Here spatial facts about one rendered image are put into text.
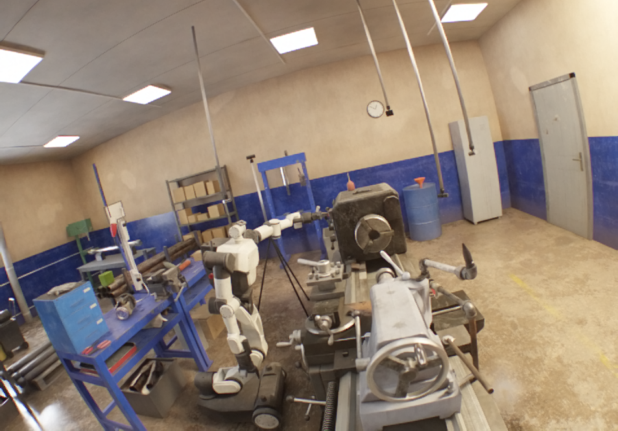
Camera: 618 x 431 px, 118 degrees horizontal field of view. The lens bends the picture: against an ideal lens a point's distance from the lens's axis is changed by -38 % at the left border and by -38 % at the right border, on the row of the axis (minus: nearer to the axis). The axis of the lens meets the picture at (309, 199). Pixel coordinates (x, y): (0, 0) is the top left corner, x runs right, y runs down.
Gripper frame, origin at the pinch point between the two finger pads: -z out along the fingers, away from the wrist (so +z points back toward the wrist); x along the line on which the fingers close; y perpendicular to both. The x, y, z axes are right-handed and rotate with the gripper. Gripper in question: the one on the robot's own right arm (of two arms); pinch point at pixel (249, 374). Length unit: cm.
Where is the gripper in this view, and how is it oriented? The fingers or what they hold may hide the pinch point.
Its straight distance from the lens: 197.4
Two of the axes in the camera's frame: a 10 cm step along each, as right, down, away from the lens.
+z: -2.1, -9.7, -0.9
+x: 9.7, -1.9, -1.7
